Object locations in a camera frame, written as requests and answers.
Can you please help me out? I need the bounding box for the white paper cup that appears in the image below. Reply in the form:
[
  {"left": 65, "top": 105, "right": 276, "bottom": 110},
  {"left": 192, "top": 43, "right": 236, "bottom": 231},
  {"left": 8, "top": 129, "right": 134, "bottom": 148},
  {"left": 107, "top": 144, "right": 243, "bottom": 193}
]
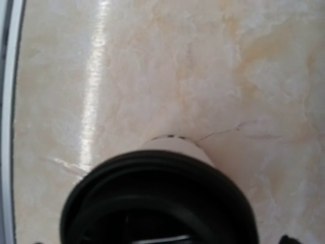
[{"left": 138, "top": 135, "right": 215, "bottom": 168}]

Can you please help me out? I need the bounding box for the black cup lid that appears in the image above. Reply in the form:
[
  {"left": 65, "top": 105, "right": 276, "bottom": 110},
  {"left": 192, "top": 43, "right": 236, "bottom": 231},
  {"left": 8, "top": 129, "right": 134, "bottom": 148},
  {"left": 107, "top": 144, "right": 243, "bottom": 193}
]
[{"left": 60, "top": 150, "right": 259, "bottom": 243}]

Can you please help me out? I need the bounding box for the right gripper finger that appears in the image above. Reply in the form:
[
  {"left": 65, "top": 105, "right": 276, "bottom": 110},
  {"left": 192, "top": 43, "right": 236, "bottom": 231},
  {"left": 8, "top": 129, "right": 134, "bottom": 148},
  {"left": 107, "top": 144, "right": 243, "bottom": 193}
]
[{"left": 279, "top": 235, "right": 302, "bottom": 244}]

